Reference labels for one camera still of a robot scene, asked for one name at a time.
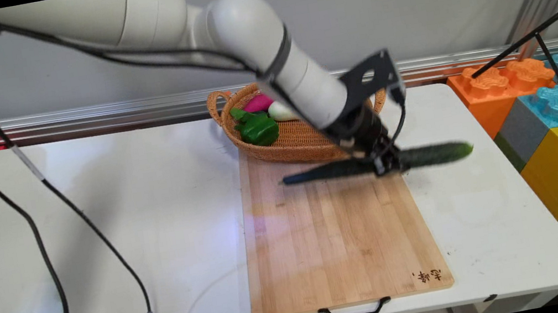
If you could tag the orange toy block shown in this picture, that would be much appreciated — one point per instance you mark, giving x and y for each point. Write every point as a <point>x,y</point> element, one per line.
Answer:
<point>492,89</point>

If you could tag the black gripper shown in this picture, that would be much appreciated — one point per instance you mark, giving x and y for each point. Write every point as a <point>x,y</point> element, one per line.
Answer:
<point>361,129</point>

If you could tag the white radish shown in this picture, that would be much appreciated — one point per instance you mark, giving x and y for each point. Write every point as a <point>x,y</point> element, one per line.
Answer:
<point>280,111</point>

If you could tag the gray toy block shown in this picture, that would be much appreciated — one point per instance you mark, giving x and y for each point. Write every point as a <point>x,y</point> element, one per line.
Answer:
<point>521,132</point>

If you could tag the purple sweet potato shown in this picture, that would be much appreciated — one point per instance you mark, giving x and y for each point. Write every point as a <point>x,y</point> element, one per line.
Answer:
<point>258,103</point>

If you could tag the aluminium rail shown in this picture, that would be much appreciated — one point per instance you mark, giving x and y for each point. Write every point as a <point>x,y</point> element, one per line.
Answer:
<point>83,121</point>

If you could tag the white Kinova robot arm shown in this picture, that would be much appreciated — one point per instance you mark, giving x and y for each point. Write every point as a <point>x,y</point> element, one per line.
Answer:
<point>167,17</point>

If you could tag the woven wicker basket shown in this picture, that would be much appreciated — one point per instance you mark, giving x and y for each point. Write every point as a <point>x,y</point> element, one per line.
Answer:
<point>288,141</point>

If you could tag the green bell pepper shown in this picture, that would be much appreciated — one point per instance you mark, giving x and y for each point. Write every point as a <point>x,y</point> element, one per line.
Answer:
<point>257,128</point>

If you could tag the bamboo cutting board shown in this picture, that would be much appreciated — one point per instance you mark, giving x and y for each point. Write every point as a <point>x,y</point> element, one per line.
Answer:
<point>331,238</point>

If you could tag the black table edge clip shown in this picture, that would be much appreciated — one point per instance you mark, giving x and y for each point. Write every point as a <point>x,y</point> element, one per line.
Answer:
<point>491,298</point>

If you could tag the long dark green cucumber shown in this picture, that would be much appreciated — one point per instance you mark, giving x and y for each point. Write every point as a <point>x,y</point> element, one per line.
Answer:
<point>435,154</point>

